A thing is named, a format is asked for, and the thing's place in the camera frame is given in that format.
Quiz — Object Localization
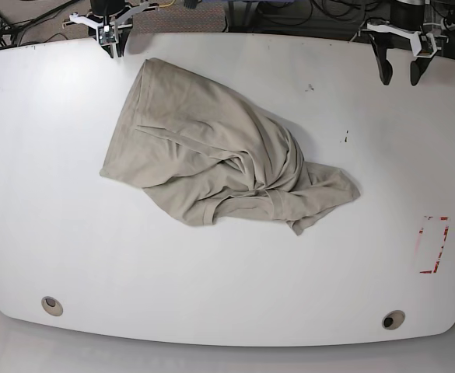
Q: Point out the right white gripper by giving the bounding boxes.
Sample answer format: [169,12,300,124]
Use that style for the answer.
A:
[62,2,159,58]

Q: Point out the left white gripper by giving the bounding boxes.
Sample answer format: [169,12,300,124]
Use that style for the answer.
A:
[357,21,448,85]

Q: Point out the beige T-shirt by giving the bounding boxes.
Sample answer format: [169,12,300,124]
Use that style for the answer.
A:
[100,58,360,234]

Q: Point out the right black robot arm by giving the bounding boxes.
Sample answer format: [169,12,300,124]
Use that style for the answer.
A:
[62,0,160,58]

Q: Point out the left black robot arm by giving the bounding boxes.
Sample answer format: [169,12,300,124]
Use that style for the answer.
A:
[355,1,446,86]

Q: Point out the black tripod stand legs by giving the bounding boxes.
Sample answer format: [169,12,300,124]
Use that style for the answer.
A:
[0,0,79,50]

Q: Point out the red tape rectangle marking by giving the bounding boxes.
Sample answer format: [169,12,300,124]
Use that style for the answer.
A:
[415,216,450,274]

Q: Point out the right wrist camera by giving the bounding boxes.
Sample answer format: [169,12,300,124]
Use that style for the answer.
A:
[97,25,118,46]

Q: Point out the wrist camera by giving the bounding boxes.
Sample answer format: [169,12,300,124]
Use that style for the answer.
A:
[419,33,438,58]
[97,25,118,46]

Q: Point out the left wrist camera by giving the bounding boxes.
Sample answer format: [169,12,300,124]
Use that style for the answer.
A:
[419,33,438,58]

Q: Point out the right table cable grommet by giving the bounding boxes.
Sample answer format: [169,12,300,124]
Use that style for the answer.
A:
[382,310,405,330]

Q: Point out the table cable grommet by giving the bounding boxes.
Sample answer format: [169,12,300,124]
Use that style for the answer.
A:
[382,310,405,330]
[41,297,63,317]

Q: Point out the left table cable grommet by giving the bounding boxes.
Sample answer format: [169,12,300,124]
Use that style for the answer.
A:
[41,297,63,317]

